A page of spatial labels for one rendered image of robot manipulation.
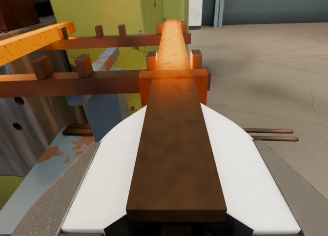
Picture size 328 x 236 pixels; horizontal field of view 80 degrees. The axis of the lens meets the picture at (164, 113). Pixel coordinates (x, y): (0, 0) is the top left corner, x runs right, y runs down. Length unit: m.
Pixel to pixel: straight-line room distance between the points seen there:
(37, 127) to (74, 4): 0.35
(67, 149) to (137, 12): 0.40
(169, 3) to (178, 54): 0.83
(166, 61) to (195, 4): 5.53
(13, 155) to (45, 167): 0.26
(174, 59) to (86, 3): 0.48
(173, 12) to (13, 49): 0.78
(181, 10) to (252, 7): 5.55
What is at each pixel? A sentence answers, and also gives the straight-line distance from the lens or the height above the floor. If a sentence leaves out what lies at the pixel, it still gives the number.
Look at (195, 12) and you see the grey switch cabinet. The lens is 5.71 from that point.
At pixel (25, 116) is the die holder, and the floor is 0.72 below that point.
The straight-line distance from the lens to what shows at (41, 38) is 0.42.
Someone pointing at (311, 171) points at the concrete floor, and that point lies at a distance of 1.54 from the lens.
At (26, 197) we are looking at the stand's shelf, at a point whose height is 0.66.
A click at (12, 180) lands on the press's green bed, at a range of 0.89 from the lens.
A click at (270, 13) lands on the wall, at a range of 6.66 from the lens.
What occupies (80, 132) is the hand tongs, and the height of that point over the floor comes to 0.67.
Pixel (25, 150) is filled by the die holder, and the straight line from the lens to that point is 0.73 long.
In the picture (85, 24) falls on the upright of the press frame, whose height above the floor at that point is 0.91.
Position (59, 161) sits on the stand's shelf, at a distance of 0.53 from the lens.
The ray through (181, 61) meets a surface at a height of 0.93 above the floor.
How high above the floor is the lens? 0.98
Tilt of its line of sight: 32 degrees down
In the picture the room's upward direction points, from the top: 3 degrees counter-clockwise
